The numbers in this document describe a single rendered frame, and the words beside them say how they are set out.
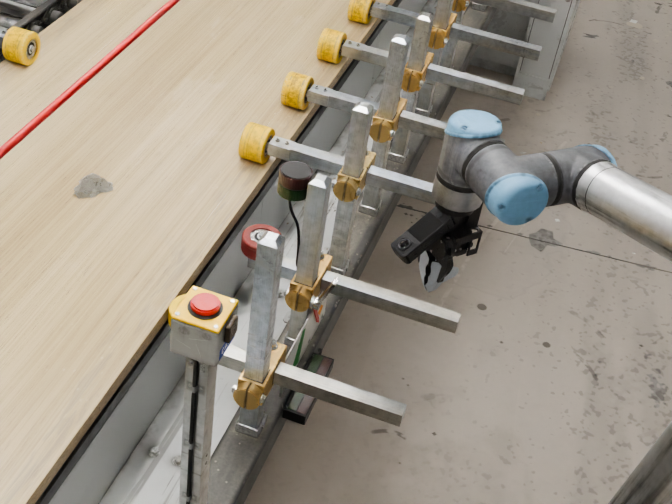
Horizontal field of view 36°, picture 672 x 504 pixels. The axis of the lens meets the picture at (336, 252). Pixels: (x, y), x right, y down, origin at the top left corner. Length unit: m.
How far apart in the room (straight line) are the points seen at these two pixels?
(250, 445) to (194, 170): 0.62
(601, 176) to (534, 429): 1.48
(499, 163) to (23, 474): 0.87
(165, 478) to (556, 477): 1.32
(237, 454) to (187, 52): 1.12
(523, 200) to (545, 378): 1.60
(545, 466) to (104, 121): 1.52
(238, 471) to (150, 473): 0.18
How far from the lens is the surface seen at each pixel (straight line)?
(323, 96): 2.38
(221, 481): 1.86
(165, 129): 2.31
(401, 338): 3.18
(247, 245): 2.00
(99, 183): 2.12
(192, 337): 1.39
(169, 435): 2.02
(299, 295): 1.96
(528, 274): 3.54
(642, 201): 1.59
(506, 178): 1.63
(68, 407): 1.70
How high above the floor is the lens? 2.17
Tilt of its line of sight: 39 degrees down
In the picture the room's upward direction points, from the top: 9 degrees clockwise
